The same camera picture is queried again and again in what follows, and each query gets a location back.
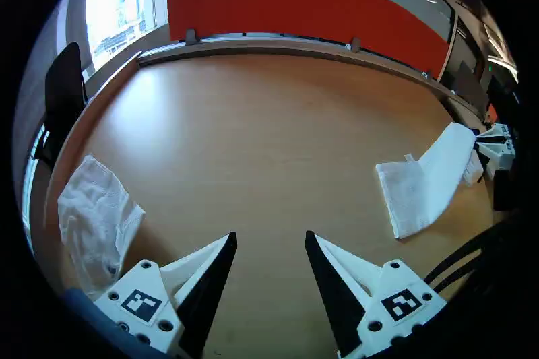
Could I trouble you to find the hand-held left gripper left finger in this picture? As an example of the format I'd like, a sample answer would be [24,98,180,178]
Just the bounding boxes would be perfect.
[93,231,239,359]

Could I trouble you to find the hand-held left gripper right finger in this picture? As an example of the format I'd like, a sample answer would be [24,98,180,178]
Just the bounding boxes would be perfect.
[304,230,448,359]

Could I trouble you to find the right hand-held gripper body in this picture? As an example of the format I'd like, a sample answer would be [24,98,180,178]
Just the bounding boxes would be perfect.
[491,167,523,214]

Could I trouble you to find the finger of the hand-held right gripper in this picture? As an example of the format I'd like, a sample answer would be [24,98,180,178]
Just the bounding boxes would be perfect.
[476,143,517,176]
[475,123,513,145]

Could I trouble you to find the white towel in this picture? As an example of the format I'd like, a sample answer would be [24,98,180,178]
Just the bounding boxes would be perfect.
[57,154,147,298]
[375,121,486,240]

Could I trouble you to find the black office chair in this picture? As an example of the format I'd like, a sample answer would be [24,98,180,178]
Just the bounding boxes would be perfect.
[32,41,90,167]

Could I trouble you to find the red desk screen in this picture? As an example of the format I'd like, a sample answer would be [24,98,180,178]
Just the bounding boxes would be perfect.
[166,0,451,82]

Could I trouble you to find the black cable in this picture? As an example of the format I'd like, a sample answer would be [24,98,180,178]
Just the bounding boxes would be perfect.
[422,224,504,284]
[433,249,485,294]

